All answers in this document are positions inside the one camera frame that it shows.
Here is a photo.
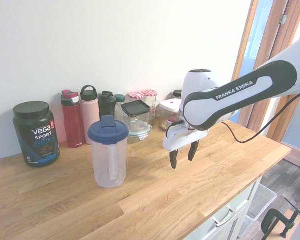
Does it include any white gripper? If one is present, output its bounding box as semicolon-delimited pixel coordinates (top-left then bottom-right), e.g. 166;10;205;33
162;120;210;170

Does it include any clear pitcher with blue lid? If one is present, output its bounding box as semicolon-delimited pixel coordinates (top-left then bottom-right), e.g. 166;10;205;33
87;115;129;189

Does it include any red water bottle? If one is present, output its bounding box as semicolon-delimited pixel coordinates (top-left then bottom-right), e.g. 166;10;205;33
60;89;85;149

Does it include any glass container with teal lid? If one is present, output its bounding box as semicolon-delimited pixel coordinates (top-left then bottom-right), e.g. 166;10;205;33
126;121;152;145

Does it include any glass jar with white lid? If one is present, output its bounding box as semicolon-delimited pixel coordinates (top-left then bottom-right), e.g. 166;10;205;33
159;98;182;132

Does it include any square container with black lid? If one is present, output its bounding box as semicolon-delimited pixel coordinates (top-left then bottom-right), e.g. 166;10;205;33
121;99;151;126

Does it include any jar with red checked lid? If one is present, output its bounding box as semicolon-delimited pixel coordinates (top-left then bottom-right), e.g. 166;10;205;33
128;91;146;104
141;89;157;120

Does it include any white kitchen cabinet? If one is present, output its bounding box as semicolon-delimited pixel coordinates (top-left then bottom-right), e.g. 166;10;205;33
189;174;263;240

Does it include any clear bottle with green cap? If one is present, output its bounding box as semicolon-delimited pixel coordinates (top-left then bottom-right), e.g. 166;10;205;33
113;94;126;123

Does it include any clear plastic storage bin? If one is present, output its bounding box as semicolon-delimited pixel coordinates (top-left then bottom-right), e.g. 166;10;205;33
239;183;278;236

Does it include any black shaker bottle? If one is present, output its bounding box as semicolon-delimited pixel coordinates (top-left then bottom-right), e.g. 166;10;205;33
97;91;117;121

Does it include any pink bottle with black lid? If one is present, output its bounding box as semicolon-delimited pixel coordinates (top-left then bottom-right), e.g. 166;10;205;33
79;84;101;145

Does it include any green metal clamp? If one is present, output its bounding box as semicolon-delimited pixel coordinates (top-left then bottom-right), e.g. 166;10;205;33
261;197;300;238

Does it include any black Vega protein tub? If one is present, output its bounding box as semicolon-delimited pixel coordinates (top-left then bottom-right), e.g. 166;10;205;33
12;100;61;169

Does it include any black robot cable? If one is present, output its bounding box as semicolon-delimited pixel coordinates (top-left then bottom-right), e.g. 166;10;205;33
220;90;300;144

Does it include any metal drawer handle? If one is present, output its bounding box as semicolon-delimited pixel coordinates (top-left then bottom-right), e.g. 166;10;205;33
212;208;234;227

